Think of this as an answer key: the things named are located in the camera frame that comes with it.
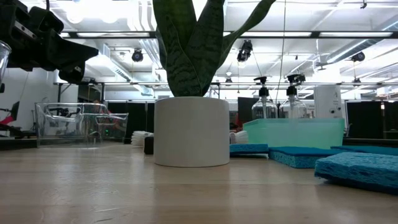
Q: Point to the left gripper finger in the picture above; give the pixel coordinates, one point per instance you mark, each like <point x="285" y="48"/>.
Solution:
<point x="68" y="49"/>
<point x="73" y="74"/>

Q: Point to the blue kitchen sponge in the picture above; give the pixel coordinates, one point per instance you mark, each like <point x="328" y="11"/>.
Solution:
<point x="248" y="148"/>
<point x="367" y="150"/>
<point x="357" y="171"/>
<point x="298" y="157"/>

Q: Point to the clear soap pump bottle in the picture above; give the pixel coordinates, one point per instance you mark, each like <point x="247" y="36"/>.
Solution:
<point x="291" y="91"/>
<point x="263" y="91"/>

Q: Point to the large clear plastic bin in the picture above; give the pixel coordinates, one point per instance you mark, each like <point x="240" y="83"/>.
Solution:
<point x="4" y="57"/>

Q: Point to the black ceiling spotlight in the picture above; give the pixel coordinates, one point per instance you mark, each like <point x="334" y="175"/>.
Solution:
<point x="358" y="57"/>
<point x="245" y="51"/>
<point x="137" y="56"/>

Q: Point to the snake plant in white pot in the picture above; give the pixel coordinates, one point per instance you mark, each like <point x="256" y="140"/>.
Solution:
<point x="191" y="130"/>

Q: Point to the black monitor screen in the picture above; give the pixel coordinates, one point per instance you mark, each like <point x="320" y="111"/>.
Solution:
<point x="365" y="119"/>
<point x="247" y="109"/>

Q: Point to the green translucent plastic bin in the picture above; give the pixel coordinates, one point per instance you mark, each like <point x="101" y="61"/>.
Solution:
<point x="295" y="133"/>

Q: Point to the white box appliance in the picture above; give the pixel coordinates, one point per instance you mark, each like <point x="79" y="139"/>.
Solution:
<point x="326" y="102"/>

